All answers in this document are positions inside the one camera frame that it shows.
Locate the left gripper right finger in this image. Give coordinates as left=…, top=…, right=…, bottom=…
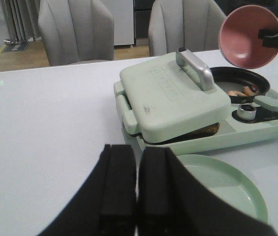
left=138, top=147, right=276, bottom=236

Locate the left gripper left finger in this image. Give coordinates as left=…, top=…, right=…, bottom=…
left=40, top=145, right=136, bottom=236

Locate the pink bowl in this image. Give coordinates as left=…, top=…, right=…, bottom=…
left=218, top=5, right=278, bottom=69

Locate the shrimp piece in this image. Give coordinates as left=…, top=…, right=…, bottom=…
left=243, top=86, right=259, bottom=96
left=227, top=90, right=247, bottom=97

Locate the bread slice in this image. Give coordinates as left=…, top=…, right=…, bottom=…
left=158, top=122, right=221, bottom=144

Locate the green sandwich maker lid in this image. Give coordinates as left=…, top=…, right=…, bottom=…
left=114, top=48, right=231, bottom=144

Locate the light green plate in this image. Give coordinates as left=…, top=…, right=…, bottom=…
left=177, top=154, right=269, bottom=223

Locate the black round frying pan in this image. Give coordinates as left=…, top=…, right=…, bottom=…
left=211, top=67, right=278, bottom=112

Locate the left silver control knob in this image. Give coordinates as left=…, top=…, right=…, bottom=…
left=237, top=104, right=257, bottom=121

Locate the right grey chair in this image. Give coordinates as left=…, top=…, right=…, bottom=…
left=148, top=0, right=226, bottom=56

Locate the grey chair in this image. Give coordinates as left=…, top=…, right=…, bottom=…
left=38, top=0, right=115, bottom=66
left=148, top=0, right=226, bottom=56

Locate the left grey chair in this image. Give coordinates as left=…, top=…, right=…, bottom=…
left=38, top=0, right=115, bottom=66

